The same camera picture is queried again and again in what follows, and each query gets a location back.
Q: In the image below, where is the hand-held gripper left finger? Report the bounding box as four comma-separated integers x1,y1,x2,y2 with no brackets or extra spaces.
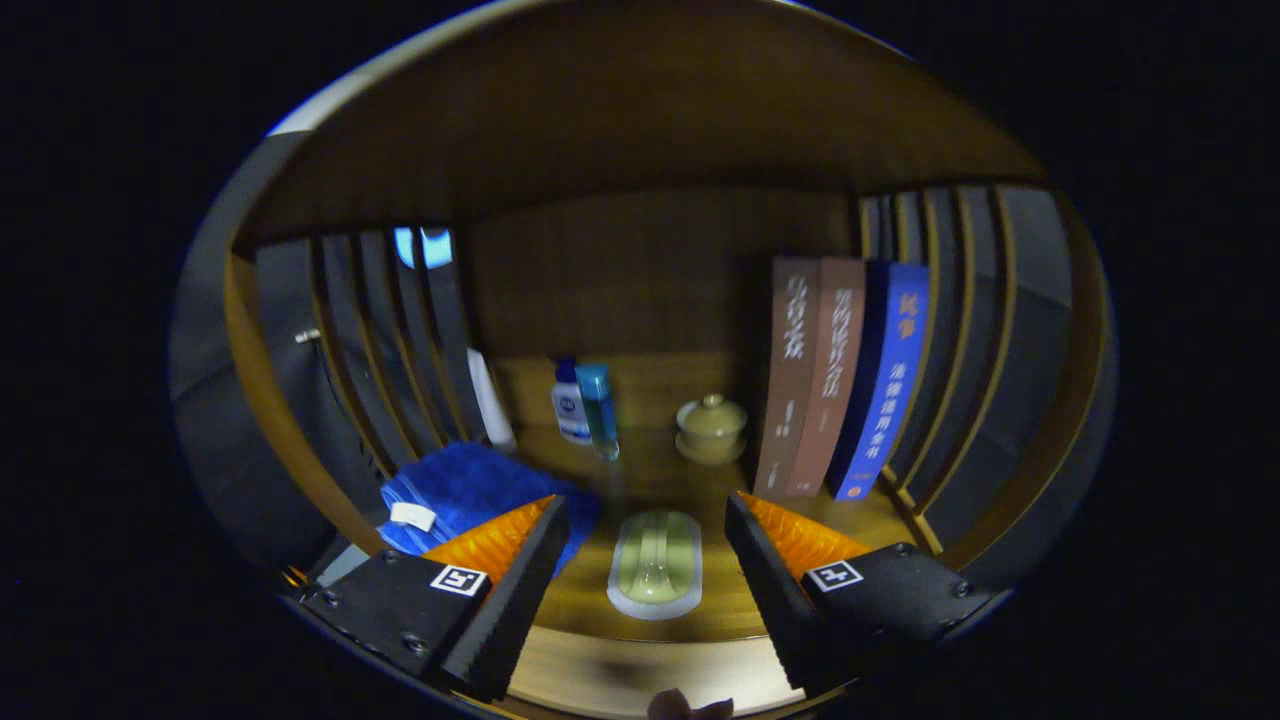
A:
298,494,572,704

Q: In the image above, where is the wooden drawer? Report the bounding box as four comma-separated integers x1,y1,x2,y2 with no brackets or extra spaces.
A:
480,625,811,719

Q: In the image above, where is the pale green and white brush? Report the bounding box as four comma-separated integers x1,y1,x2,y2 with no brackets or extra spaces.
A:
607,509,704,621

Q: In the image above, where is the white tube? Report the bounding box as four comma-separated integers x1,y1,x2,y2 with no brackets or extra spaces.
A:
466,347,518,456

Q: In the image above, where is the reddish brown book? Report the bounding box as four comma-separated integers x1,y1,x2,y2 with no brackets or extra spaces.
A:
785,257,869,499

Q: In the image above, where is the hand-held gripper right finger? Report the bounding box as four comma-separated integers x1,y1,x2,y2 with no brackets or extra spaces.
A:
724,490,1001,696

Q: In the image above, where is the wooden countertop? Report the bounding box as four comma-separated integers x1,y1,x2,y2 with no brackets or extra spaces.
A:
380,425,946,643

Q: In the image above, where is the teal bottle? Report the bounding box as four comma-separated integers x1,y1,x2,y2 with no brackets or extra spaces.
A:
575,363,621,462

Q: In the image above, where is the blue book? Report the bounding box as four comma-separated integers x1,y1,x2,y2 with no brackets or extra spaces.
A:
825,261,931,502

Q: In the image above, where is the white bottle with blue cap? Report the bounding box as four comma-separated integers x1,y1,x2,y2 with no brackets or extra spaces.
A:
551,357,593,446

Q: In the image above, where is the dark brown book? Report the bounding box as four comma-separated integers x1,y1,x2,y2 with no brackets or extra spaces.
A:
752,256,823,501

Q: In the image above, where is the beige lidded teacup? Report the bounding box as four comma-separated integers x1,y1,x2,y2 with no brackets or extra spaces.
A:
675,393,749,466

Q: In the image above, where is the wooden cabinet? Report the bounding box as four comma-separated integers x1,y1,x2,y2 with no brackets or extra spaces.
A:
222,0,1113,720

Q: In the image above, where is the folded blue towel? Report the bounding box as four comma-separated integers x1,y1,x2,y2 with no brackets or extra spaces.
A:
378,441,601,576

